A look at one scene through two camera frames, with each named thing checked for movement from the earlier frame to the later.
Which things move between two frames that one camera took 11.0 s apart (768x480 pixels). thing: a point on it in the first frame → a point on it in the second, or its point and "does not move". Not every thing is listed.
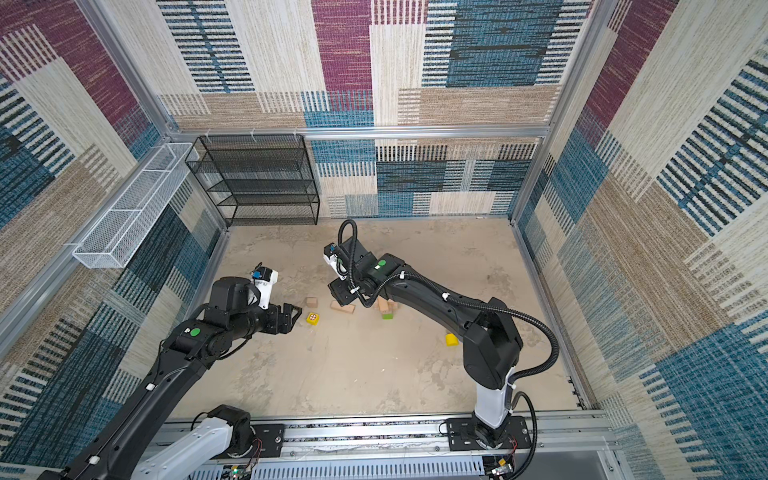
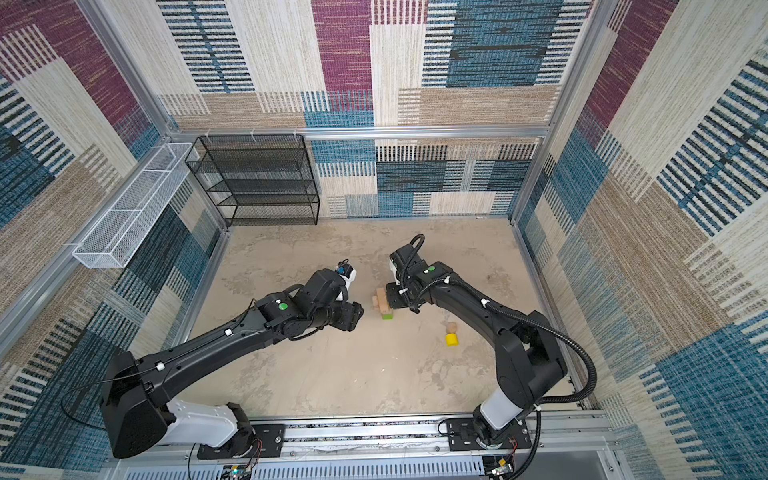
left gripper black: x=275 y=325 → x=351 y=316
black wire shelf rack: x=258 y=180 does not move
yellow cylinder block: x=451 y=340 does not move
